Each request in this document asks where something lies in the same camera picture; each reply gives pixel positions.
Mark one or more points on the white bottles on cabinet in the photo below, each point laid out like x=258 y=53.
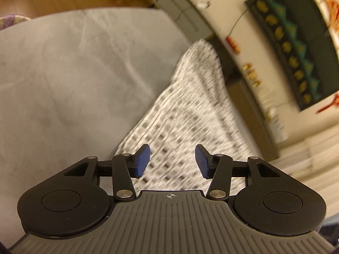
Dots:
x=275 y=119

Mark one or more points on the red wall decoration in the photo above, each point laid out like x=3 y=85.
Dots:
x=329 y=105

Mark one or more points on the grey cabinet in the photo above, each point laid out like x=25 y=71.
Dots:
x=182 y=13

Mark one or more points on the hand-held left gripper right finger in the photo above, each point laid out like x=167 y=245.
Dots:
x=202 y=161

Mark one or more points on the brown low cabinet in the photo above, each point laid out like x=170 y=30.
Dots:
x=246 y=105

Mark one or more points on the gold ornaments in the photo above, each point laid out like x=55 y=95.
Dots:
x=253 y=74

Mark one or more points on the dark wall hanging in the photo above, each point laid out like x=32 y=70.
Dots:
x=294 y=45

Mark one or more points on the white black patterned garment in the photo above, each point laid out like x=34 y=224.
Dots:
x=185 y=111

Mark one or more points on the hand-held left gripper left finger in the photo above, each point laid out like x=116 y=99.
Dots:
x=141 y=161

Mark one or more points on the white curtain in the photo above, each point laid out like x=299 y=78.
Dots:
x=312 y=153

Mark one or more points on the orange wall decoration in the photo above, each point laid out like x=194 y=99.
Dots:
x=332 y=13

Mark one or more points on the grey bed cover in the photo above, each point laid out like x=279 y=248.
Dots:
x=66 y=84

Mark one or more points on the purple patterned cloth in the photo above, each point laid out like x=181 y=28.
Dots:
x=12 y=21

